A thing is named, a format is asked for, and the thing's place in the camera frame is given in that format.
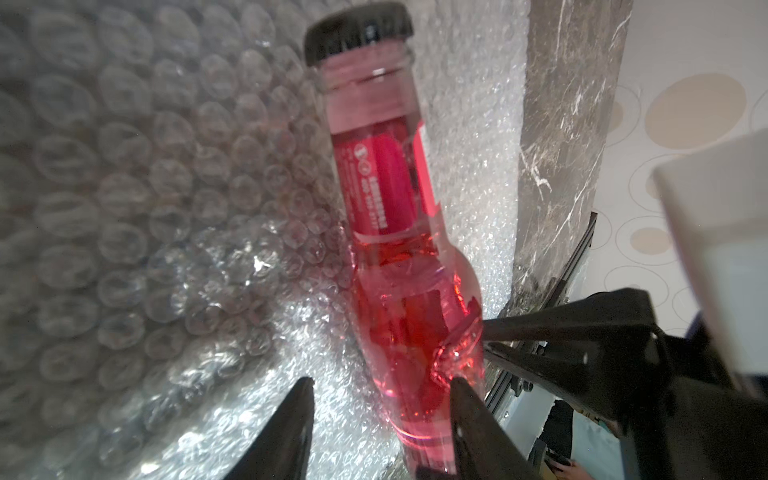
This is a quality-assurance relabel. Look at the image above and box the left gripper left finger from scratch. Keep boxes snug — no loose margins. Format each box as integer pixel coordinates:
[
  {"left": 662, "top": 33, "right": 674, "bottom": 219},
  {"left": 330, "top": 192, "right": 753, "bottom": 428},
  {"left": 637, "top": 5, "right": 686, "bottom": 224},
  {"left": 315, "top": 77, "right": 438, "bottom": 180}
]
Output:
[{"left": 225, "top": 377, "right": 315, "bottom": 480}]

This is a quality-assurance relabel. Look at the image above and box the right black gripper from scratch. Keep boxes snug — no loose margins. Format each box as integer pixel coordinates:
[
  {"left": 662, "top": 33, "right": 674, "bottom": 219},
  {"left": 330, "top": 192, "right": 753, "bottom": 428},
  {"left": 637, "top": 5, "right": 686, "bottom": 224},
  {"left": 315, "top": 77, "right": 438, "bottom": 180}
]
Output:
[{"left": 482, "top": 288, "right": 767, "bottom": 479}]

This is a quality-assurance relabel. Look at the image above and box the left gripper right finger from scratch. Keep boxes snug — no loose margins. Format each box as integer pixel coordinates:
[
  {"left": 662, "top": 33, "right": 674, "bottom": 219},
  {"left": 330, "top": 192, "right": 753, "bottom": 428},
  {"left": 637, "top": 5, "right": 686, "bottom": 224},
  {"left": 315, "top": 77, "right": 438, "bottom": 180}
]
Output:
[{"left": 450, "top": 377, "right": 540, "bottom": 479}]

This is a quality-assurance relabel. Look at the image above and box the red drink bottle front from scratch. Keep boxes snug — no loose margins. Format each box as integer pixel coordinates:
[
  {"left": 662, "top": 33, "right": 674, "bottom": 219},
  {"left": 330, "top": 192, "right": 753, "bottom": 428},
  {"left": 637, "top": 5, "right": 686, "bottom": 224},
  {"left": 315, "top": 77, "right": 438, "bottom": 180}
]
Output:
[{"left": 304, "top": 1, "right": 484, "bottom": 475}]

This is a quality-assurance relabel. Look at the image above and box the single bubble wrap sheet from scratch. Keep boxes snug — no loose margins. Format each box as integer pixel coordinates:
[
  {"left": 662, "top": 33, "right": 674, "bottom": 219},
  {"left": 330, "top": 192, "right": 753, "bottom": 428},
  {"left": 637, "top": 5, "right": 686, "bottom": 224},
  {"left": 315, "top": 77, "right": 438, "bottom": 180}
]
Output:
[{"left": 0, "top": 0, "right": 532, "bottom": 480}]

